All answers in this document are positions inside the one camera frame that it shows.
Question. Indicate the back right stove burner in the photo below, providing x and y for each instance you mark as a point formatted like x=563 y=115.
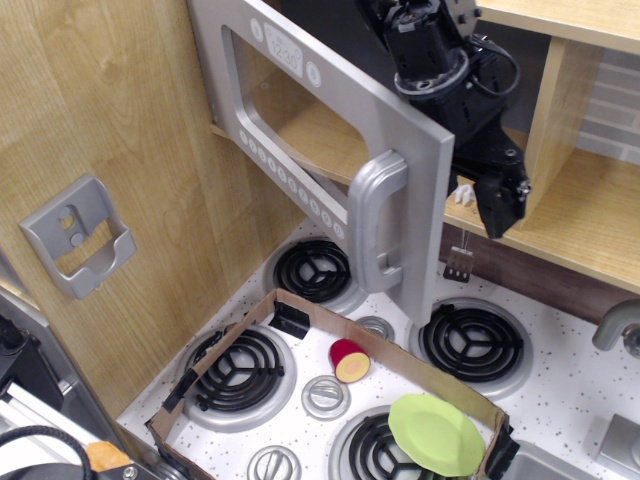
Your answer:
x=478 y=342

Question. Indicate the orange object bottom left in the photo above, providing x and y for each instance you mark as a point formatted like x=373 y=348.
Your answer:
x=104 y=456

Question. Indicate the red yellow toy fruit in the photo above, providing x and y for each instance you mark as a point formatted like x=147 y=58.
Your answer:
x=350 y=362

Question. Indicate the grey centre stove knob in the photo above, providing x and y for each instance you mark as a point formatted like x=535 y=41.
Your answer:
x=324 y=398

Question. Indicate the wooden shelf unit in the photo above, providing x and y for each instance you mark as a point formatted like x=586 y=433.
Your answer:
x=582 y=211

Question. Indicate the grey toy faucet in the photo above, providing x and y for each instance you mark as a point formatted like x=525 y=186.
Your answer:
x=619 y=322

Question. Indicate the grey middle stove knob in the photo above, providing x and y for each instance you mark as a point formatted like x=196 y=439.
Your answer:
x=378 y=326

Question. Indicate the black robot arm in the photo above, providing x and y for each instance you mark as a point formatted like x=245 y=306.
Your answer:
x=373 y=12

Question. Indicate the grey stove knob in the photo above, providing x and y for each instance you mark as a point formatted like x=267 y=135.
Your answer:
x=324 y=398
x=274 y=462
x=378 y=326

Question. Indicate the back left stove burner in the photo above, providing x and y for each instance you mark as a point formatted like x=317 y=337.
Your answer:
x=317 y=270

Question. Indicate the green toy plate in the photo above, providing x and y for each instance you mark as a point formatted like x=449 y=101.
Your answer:
x=436 y=435

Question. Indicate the cardboard barrier frame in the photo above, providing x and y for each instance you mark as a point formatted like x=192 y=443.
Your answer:
x=309 y=331

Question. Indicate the grey toy microwave door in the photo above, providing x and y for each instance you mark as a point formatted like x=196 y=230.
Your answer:
x=368 y=168

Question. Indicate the grey front stove knob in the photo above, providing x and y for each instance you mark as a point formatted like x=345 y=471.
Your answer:
x=274 y=462

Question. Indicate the white door latch clip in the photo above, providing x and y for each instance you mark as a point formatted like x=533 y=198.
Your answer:
x=464 y=195

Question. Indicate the stove burner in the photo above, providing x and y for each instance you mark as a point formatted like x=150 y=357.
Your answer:
x=365 y=448
x=317 y=270
x=249 y=384
x=478 y=342

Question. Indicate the hanging silver spatula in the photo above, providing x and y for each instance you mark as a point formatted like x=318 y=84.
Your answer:
x=460 y=261

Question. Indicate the front right stove burner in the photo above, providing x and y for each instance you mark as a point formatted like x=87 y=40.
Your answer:
x=365 y=448

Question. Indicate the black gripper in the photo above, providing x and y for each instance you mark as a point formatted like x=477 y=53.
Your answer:
x=461 y=80

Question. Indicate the grey wall phone holder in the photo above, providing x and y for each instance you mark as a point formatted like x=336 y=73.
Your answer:
x=68 y=220

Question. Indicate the front left stove burner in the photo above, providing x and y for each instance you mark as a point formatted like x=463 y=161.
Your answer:
x=249 y=384

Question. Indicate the grey toy sink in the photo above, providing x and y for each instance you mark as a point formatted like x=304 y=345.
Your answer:
x=618 y=454

